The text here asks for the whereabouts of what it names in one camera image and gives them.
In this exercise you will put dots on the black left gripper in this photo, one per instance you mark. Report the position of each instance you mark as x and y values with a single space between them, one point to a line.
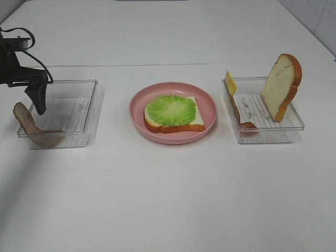
12 71

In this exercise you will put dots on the green lettuce leaf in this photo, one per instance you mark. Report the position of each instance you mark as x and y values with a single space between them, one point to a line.
171 110

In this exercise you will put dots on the bread slice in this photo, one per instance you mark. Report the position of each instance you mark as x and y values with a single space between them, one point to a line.
281 85
196 125

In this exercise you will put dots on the yellow cheese slice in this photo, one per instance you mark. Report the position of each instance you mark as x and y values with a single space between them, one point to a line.
230 84

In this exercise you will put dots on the clear left plastic container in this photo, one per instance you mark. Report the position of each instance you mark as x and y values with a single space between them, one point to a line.
71 117

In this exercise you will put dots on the clear plastic container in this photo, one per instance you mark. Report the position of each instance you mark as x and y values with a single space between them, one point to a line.
250 119
71 117

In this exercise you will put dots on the pink plate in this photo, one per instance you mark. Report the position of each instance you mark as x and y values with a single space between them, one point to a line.
205 103

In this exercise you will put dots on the clear right plastic container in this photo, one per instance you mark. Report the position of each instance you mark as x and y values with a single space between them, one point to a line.
250 119

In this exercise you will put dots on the upright bread slice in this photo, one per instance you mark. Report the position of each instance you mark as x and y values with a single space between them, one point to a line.
281 85

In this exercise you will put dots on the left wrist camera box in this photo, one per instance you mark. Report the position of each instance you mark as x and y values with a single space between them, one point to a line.
17 44

